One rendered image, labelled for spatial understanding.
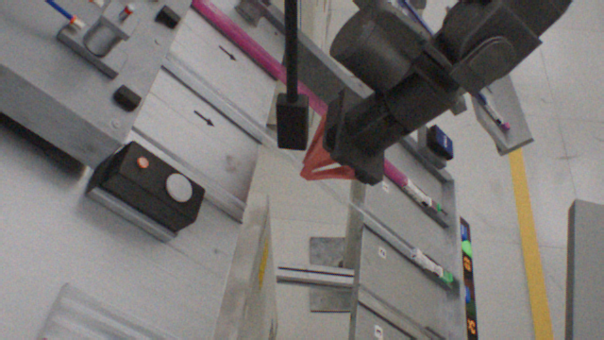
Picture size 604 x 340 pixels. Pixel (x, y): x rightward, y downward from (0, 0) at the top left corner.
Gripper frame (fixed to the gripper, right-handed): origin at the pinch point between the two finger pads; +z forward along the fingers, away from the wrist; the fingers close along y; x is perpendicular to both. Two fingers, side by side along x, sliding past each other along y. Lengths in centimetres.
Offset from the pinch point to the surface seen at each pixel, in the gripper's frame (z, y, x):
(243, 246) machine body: 32.7, -8.5, 11.2
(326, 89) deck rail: 3.1, -19.1, 2.8
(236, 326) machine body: 31.3, 6.3, 12.6
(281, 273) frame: 53, -21, 34
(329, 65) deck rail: -0.3, -19.5, 0.5
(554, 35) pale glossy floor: 17, -173, 129
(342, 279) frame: 44, -21, 44
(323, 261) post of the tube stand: 72, -45, 60
